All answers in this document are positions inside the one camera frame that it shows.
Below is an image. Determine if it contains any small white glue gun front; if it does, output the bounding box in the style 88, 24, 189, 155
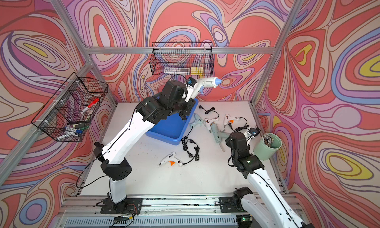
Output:
158, 152, 183, 167

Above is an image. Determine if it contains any black wire basket left wall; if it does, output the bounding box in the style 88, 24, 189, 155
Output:
31, 73, 109, 143

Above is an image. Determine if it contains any mint glue gun small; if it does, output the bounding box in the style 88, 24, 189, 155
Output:
190, 113, 204, 128

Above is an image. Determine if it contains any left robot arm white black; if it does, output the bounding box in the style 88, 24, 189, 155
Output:
94, 80, 195, 214

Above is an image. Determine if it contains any large white glue gun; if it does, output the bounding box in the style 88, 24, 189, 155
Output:
185, 77, 223, 102

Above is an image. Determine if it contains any blue plastic storage box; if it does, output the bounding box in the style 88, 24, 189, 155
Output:
146, 99, 199, 146

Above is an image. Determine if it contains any yellow box in basket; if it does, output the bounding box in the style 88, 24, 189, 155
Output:
190, 66, 204, 76

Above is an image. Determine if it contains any red marker pen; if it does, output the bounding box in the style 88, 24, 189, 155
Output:
81, 98, 100, 113

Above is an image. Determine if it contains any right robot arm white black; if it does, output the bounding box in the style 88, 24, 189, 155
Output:
219, 128, 314, 228

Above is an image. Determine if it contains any mint green cup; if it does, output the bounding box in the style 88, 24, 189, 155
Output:
253, 133, 282, 161

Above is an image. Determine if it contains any black wire basket wall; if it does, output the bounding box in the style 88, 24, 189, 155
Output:
149, 41, 214, 77
31, 73, 109, 143

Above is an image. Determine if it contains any blue marker pen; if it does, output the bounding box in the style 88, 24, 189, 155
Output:
63, 127, 83, 134

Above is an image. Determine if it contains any black wire basket back wall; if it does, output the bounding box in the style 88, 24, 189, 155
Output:
149, 41, 214, 77

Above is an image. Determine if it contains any mint glue gun large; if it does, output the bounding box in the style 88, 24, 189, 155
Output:
210, 123, 230, 152

